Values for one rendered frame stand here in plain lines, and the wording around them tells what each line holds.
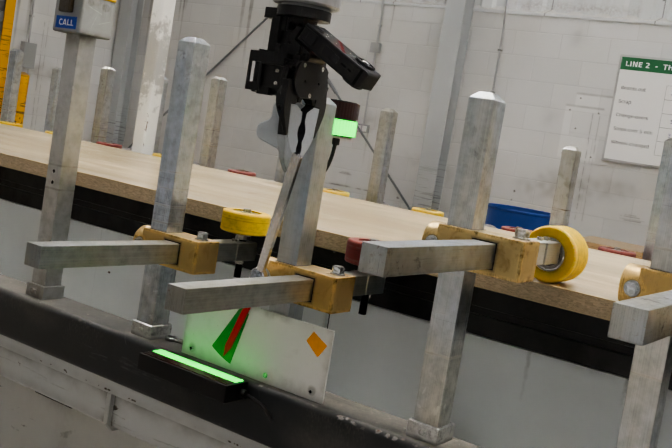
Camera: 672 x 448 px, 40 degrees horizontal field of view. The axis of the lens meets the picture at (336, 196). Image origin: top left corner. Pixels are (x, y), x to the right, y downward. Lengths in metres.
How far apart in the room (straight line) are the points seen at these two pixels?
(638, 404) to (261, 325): 0.52
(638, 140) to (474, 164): 7.29
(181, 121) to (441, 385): 0.56
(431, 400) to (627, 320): 0.43
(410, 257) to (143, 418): 0.71
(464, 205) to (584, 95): 7.47
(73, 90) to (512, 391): 0.86
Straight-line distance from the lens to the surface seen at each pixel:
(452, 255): 1.01
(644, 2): 8.59
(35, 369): 1.71
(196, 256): 1.37
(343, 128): 1.29
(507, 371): 1.36
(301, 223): 1.26
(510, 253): 1.10
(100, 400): 1.59
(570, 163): 2.24
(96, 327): 1.51
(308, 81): 1.19
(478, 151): 1.13
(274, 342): 1.29
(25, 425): 2.12
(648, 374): 1.07
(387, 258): 0.89
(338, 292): 1.23
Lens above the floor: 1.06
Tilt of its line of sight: 4 degrees down
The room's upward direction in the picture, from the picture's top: 9 degrees clockwise
